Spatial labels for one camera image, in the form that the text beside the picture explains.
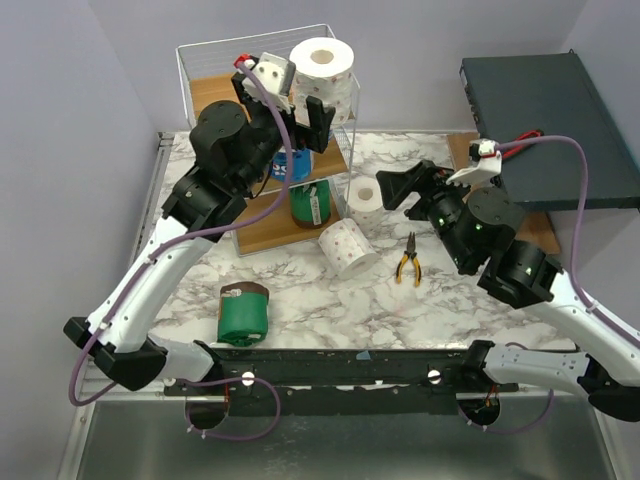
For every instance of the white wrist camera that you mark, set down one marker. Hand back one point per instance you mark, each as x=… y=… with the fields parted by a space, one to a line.
x=485 y=164
x=276 y=75

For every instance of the aluminium frame rail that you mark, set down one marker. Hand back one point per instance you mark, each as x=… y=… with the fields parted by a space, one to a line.
x=143 y=215

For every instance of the brown paper roll green base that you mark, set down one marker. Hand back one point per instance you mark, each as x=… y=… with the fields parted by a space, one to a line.
x=310 y=204

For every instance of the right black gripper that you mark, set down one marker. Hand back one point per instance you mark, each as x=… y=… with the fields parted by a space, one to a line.
x=426 y=185

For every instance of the green wrapped brown paper roll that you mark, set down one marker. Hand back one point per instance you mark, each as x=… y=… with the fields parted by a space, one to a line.
x=243 y=314

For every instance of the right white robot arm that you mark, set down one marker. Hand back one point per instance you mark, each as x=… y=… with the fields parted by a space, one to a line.
x=604 y=369

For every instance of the black metal base rail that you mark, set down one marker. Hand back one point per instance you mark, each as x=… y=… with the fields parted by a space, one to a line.
x=260 y=382

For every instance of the blue-bottom paper roll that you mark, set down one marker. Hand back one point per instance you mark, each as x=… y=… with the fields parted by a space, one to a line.
x=303 y=164

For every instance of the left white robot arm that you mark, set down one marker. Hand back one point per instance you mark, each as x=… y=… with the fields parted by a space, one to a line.
x=194 y=218

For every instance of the pink dotted paper roll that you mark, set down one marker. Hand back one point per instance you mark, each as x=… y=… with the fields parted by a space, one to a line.
x=347 y=249

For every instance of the dark grey flat metal box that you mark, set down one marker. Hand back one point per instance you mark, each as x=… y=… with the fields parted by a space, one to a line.
x=511 y=95

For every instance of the yellow handled pliers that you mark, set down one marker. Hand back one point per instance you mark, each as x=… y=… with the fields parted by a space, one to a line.
x=409 y=257

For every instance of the white wire wooden shelf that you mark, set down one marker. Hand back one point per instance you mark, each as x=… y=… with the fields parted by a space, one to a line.
x=206 y=71

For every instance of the wooden board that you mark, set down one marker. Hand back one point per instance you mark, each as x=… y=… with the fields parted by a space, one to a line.
x=537 y=227

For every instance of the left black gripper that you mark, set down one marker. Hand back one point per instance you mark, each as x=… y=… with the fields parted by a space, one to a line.
x=314 y=137

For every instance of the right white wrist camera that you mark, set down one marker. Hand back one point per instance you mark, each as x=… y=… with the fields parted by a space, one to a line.
x=485 y=164

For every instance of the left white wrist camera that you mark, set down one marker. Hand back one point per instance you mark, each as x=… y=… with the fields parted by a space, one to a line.
x=276 y=75

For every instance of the plain white bottom paper roll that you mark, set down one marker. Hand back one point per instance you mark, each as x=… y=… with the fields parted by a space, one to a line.
x=364 y=201

